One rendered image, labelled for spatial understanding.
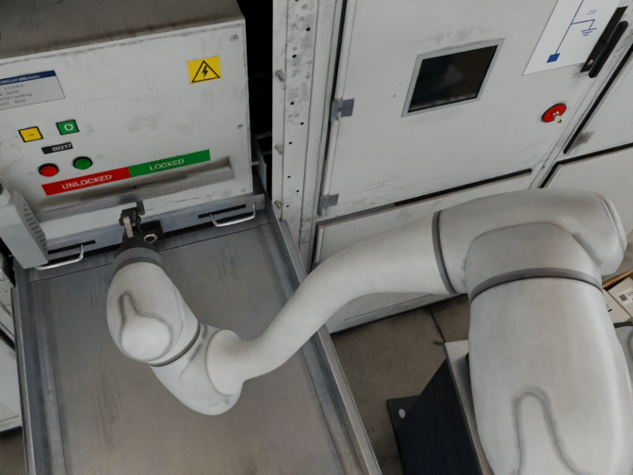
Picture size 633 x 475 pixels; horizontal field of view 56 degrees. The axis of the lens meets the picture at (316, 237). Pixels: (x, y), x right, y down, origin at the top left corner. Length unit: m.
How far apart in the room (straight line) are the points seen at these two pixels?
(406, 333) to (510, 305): 1.67
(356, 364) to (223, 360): 1.27
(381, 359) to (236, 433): 1.07
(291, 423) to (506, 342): 0.71
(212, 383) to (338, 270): 0.32
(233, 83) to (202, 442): 0.67
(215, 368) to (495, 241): 0.49
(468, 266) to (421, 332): 1.62
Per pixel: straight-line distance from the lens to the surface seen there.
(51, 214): 1.23
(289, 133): 1.17
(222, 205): 1.35
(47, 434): 1.28
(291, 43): 1.02
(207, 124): 1.16
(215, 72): 1.07
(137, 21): 1.04
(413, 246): 0.68
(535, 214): 0.65
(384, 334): 2.23
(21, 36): 1.05
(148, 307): 0.86
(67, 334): 1.34
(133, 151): 1.18
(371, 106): 1.17
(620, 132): 1.78
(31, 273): 1.43
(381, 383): 2.16
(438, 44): 1.13
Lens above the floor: 2.02
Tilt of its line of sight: 58 degrees down
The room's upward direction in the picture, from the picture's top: 7 degrees clockwise
